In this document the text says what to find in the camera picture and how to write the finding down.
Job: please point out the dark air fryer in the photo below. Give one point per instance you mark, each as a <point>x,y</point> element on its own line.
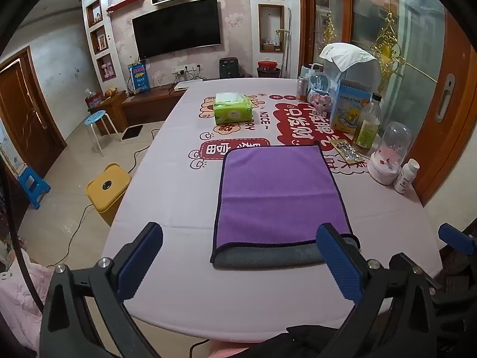
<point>228,68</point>

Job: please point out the wood framed glass door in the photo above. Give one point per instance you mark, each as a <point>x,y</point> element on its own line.
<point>410,26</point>

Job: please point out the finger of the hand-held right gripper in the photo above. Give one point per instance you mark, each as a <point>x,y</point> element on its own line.
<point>452,236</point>

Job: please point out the blue printed box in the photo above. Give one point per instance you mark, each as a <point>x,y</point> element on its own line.
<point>138,78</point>

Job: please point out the red snack bag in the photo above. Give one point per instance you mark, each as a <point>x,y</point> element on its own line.
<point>94,100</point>

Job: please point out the black wall television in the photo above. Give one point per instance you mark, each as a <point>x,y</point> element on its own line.
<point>177,28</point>

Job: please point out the glass dome ornament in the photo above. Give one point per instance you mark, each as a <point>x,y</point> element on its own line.
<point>391,149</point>

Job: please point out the brown wooden door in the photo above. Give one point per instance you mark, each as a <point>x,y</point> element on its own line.
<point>22,115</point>

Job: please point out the red wall shelf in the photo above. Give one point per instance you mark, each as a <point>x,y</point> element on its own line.
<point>125,3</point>

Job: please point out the yellow plastic stool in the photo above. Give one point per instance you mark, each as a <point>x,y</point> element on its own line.
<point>108,190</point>

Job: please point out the gold door ornament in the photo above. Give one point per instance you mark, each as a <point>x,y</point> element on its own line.
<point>389,46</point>

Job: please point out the green tissue pack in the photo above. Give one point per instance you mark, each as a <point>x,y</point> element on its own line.
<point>231,108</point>

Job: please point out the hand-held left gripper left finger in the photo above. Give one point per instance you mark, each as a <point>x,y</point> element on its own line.
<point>139,261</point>

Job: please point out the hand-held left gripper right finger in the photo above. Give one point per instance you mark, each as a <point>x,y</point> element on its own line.
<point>339,264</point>

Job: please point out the pink blanket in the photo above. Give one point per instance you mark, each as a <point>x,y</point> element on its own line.
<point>18,298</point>

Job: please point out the white cloth cover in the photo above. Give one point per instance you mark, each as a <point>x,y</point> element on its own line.
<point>346,55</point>

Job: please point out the pink snow globe toy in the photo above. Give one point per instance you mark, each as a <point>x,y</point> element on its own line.
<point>320,91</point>

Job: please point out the white wall socket strip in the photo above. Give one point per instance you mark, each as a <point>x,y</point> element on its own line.
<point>186,69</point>

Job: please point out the blue round stool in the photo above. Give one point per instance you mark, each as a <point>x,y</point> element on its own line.
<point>96,117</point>

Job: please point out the blue cartoon carton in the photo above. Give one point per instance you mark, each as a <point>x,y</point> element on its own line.
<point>348,110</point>

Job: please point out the mop stick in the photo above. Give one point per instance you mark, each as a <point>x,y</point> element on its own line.
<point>287,41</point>

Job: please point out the white set-top box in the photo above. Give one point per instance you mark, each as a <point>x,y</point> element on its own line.
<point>188,84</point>

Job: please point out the purple towel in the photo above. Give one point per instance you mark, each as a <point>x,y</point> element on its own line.
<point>279,194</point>

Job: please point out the blister pack card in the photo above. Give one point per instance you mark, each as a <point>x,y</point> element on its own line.
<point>346,151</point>

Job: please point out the grey towel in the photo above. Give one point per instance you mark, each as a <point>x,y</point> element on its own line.
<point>261,257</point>

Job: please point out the white pill bottle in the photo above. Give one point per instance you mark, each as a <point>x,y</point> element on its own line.
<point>406,177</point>

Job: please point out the yellow oil bottle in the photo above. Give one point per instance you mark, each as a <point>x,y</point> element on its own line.
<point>366,128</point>

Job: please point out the small blue step stool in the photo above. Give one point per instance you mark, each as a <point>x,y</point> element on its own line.
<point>31,182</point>

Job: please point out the wooden television cabinet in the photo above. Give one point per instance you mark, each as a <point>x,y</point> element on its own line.
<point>149,104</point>

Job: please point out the drink can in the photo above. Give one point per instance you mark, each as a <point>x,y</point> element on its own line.
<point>302,88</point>

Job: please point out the black floor mat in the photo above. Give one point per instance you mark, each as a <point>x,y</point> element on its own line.
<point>132,132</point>

